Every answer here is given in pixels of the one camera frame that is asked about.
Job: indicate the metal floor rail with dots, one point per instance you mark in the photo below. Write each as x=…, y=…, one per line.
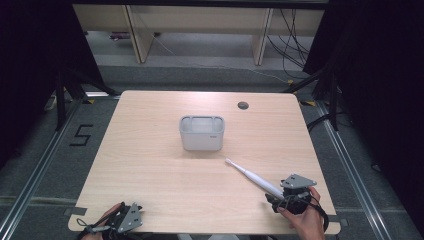
x=355, y=173
x=31, y=180

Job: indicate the white electric toothbrush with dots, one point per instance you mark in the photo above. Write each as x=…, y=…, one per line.
x=258, y=180

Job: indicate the black metal stand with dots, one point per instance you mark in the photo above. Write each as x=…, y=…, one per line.
x=61, y=100
x=331, y=96

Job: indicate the yellow black tape piece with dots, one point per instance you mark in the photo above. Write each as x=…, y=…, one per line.
x=308, y=103
x=88, y=101

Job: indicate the light wooden desk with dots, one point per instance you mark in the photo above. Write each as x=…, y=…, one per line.
x=200, y=20

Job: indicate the white plastic holder box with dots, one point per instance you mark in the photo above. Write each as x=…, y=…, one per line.
x=202, y=138

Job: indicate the dark curtain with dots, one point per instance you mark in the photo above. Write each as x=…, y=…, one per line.
x=380, y=100
x=36, y=66

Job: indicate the person's right hand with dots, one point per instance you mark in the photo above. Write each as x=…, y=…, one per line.
x=306, y=221

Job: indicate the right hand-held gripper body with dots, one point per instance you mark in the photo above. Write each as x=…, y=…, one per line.
x=296, y=191

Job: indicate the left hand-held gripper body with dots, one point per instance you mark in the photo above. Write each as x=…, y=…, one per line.
x=128, y=218

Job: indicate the grey tape piece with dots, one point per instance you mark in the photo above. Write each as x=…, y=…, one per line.
x=75, y=211
x=342, y=222

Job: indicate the person's left hand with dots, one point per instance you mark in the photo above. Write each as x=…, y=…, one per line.
x=110, y=213

